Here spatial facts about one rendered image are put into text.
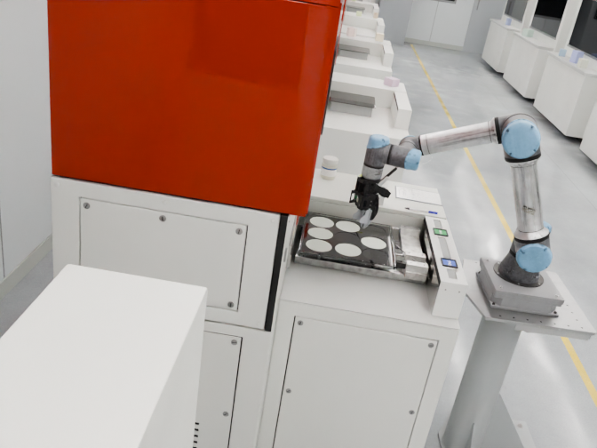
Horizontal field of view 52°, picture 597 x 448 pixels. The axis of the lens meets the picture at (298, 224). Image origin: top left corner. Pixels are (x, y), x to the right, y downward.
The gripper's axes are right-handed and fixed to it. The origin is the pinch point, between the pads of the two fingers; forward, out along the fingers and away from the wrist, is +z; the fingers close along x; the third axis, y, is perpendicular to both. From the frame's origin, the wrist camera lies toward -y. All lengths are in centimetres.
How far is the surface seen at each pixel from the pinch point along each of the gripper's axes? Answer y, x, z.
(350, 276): 8.7, 6.7, 17.3
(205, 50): 77, 6, -65
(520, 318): -33, 54, 17
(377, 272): -1.2, 10.3, 15.4
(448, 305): -5.9, 41.6, 12.1
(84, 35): 101, -14, -64
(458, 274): -12.4, 37.7, 3.1
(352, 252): 6.3, 2.5, 9.2
